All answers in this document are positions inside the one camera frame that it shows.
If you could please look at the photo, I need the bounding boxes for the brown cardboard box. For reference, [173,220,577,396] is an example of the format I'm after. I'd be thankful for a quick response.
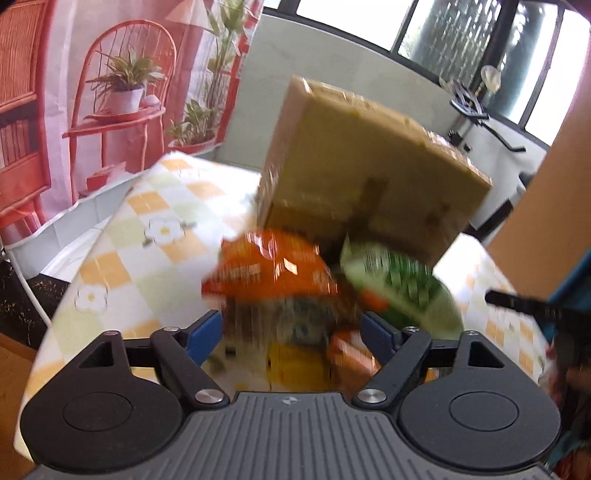
[256,76,494,268]

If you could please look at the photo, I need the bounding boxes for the white ledge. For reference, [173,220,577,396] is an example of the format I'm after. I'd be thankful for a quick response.
[9,185,153,282]

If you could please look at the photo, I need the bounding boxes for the yellow snack packet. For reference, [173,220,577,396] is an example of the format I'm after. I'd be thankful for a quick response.
[265,342,333,393]

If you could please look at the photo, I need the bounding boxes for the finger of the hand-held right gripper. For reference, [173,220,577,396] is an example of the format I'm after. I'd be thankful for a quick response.
[485,290,561,324]

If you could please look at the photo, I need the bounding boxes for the small orange and white packet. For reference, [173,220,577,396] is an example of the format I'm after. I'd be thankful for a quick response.
[325,328,382,393]

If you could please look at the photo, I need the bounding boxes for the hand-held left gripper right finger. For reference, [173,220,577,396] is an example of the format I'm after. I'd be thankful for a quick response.
[353,311,506,409]

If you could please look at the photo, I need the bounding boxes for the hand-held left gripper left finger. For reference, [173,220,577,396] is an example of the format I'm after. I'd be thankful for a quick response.
[76,310,230,409]

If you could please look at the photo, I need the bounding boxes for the green snack bag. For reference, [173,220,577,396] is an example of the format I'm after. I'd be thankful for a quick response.
[339,235,464,340]

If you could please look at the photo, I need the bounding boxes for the checkered flower tablecloth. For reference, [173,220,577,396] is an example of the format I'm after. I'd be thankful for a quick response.
[14,152,555,462]

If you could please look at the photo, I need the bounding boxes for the pale crumpled cloth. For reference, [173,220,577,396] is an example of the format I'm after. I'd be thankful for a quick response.
[480,65,502,93]

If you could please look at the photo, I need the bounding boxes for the brown wooden board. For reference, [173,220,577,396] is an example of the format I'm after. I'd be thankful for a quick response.
[487,83,591,301]

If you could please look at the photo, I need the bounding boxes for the orange snack bag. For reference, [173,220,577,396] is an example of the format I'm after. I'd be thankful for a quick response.
[202,228,340,305]

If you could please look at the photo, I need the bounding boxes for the printed red furniture backdrop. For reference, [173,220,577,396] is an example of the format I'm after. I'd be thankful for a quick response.
[0,0,264,245]

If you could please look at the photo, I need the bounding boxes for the dark framed window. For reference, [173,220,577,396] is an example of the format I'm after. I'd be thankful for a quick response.
[263,0,587,148]

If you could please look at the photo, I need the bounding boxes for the red patterned clothing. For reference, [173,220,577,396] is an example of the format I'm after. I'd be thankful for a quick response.
[551,434,591,480]

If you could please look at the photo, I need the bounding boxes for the exercise bike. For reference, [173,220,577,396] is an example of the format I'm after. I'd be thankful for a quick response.
[445,80,536,232]

